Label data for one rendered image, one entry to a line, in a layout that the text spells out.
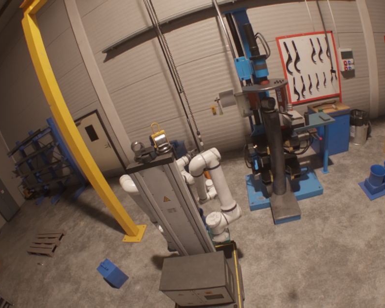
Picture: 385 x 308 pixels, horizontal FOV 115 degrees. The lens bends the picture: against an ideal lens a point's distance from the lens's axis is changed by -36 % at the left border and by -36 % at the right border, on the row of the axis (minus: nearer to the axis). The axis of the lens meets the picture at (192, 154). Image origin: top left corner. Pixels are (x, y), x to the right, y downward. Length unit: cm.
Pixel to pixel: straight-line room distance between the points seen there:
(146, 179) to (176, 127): 346
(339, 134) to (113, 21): 546
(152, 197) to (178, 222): 31
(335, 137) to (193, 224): 325
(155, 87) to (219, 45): 172
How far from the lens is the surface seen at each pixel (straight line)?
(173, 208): 147
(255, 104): 245
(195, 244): 181
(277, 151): 259
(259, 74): 229
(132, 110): 494
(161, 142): 214
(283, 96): 228
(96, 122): 560
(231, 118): 452
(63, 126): 281
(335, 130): 399
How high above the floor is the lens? 226
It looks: 25 degrees down
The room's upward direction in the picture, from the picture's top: 21 degrees counter-clockwise
